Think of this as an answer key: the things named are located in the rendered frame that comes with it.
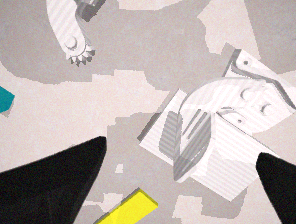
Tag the yellow flat bar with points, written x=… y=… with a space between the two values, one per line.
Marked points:
x=131 y=210

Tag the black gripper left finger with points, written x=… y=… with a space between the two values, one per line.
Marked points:
x=53 y=189

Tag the cyan rounded bar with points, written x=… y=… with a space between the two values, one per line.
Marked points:
x=6 y=99

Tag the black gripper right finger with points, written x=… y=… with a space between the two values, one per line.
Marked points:
x=278 y=178

